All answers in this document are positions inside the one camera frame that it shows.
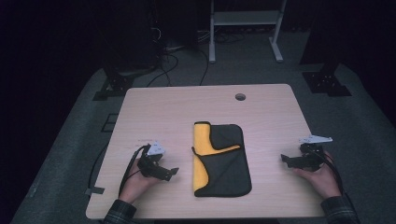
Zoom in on grey floor tape strip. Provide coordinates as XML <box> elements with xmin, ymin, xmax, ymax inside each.
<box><xmin>85</xmin><ymin>186</ymin><xmax>106</xmax><ymax>197</ymax></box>

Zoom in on person's left hand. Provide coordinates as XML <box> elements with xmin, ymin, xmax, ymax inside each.
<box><xmin>119</xmin><ymin>158</ymin><xmax>163</xmax><ymax>205</ymax></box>

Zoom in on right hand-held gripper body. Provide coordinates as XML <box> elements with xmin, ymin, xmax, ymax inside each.
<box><xmin>295</xmin><ymin>134</ymin><xmax>333</xmax><ymax>173</ymax></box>

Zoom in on white metal stand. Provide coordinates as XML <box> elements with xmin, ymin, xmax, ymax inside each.
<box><xmin>208</xmin><ymin>0</ymin><xmax>288</xmax><ymax>64</ymax></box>

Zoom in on black and yellow cloth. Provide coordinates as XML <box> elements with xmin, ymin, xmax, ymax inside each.
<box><xmin>191</xmin><ymin>120</ymin><xmax>253</xmax><ymax>198</ymax></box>

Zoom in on black stand base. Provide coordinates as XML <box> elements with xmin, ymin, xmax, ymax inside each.
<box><xmin>92</xmin><ymin>60</ymin><xmax>158</xmax><ymax>102</ymax></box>
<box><xmin>301</xmin><ymin>60</ymin><xmax>353</xmax><ymax>98</ymax></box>

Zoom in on black floor cables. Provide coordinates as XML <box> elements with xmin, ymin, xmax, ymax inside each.
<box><xmin>145</xmin><ymin>26</ymin><xmax>210</xmax><ymax>89</ymax></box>

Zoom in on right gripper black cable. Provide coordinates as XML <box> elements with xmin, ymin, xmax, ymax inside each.
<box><xmin>311</xmin><ymin>148</ymin><xmax>347</xmax><ymax>196</ymax></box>

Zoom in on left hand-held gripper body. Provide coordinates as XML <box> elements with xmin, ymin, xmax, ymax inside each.
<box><xmin>136</xmin><ymin>141</ymin><xmax>173</xmax><ymax>181</ymax></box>

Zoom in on person's right hand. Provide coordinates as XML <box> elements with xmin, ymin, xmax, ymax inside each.
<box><xmin>292</xmin><ymin>150</ymin><xmax>342</xmax><ymax>200</ymax></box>

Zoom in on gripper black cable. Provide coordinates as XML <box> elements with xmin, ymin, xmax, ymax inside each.
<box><xmin>118</xmin><ymin>144</ymin><xmax>151</xmax><ymax>197</ymax></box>
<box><xmin>311</xmin><ymin>148</ymin><xmax>347</xmax><ymax>196</ymax></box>

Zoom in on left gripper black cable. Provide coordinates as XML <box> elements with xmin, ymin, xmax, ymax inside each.
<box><xmin>118</xmin><ymin>144</ymin><xmax>151</xmax><ymax>197</ymax></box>

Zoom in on thin black cable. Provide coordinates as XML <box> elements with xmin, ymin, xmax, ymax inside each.
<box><xmin>87</xmin><ymin>142</ymin><xmax>110</xmax><ymax>191</ymax></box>

